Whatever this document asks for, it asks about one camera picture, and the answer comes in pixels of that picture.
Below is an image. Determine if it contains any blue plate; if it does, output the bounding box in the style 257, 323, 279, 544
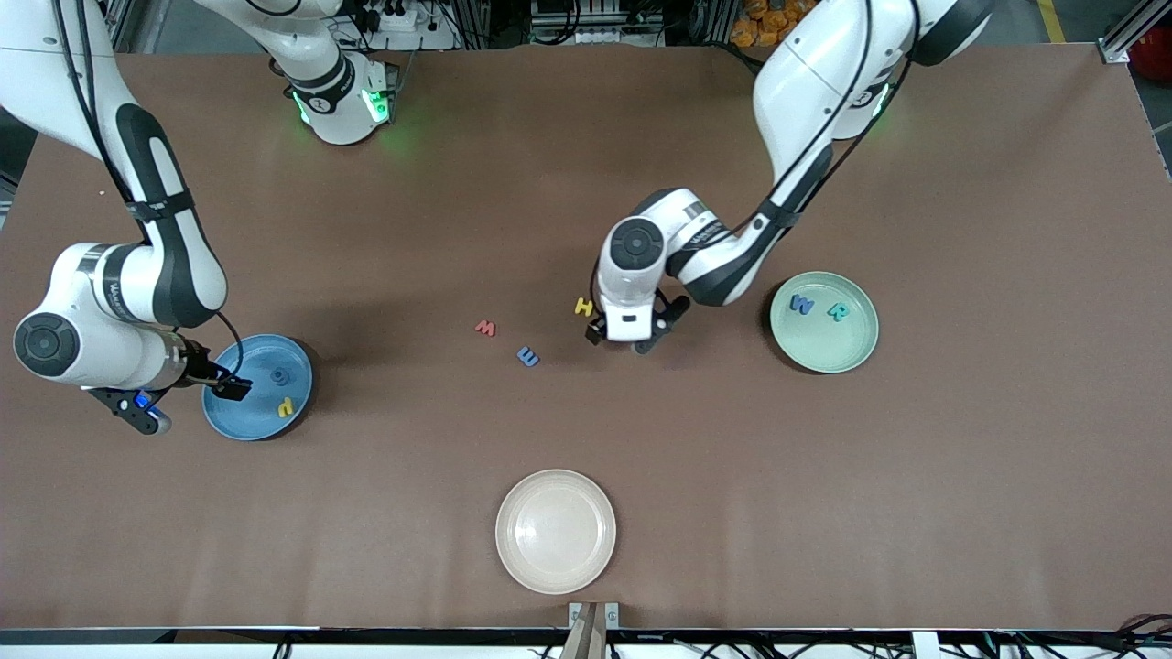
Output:
202, 333, 314, 442

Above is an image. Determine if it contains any beige plate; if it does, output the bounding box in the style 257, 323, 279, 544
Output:
495, 469, 617, 596

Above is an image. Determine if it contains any green plate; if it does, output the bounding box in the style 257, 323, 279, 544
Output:
769, 271, 880, 374

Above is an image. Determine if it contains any brown table cover sheet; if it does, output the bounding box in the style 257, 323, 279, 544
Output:
0, 44, 1172, 634

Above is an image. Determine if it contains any metal equipment rack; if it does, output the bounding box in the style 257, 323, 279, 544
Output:
529, 0, 667, 49

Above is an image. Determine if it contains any white power strip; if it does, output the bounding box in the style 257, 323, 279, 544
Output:
353, 0, 461, 52

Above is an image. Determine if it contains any orange packets pile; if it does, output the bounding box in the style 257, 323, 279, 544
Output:
731, 0, 820, 49

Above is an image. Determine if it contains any red object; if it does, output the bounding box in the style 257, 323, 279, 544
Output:
1129, 50, 1172, 88

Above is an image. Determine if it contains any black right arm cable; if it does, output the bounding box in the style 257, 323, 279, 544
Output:
50, 0, 245, 378

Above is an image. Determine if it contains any metal camera pole bracket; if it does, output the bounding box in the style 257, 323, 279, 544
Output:
563, 601, 621, 659

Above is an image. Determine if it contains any aluminium frame post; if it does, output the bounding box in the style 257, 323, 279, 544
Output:
1097, 0, 1172, 65

